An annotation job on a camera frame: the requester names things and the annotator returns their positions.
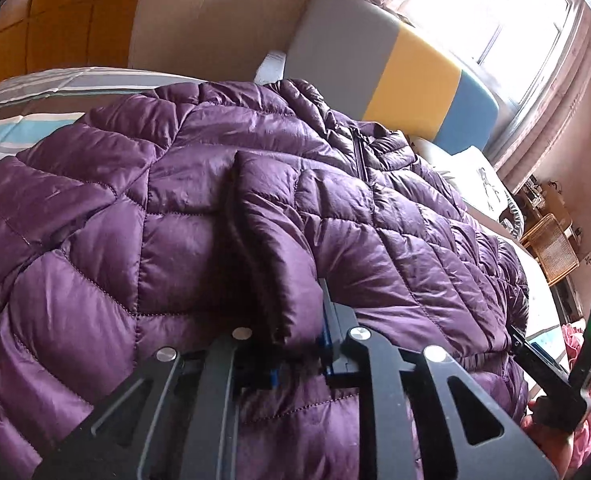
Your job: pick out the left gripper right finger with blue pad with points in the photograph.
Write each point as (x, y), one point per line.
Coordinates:
(421, 415)

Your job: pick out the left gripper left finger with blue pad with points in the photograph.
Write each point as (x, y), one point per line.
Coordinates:
(175, 417)

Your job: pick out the purple quilted down jacket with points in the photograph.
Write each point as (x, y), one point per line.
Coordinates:
(381, 231)

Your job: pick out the right hand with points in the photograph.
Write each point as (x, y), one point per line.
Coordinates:
(567, 452)

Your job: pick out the rattan wooden chair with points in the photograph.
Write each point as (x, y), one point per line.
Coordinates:
(553, 251)

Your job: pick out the cluttered desk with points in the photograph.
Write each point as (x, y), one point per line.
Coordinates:
(536, 199)

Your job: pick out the white deer print pillow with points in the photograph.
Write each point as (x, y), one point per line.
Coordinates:
(470, 173)

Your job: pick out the right patterned curtain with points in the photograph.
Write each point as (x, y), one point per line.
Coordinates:
(519, 147)

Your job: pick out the striped bed sheet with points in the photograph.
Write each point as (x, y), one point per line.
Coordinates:
(30, 110)

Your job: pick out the window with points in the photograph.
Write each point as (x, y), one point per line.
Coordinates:
(510, 45)

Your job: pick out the grey yellow blue sofa chair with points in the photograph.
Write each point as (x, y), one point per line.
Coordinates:
(371, 66)

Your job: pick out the wooden wardrobe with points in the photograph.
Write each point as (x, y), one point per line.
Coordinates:
(38, 35)

